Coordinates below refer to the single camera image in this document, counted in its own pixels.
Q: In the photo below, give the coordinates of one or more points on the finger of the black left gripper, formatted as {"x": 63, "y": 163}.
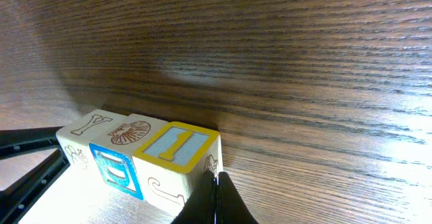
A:
{"x": 26, "y": 141}
{"x": 19, "y": 198}

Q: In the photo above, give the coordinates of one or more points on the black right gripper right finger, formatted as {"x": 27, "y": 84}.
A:
{"x": 230, "y": 208}

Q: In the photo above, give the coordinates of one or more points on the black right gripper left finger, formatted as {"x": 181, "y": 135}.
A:
{"x": 200, "y": 207}

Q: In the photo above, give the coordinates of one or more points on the yellow number 1 block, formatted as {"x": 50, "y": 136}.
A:
{"x": 170, "y": 164}

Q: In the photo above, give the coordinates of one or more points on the blue letter D block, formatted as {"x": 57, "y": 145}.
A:
{"x": 113, "y": 149}

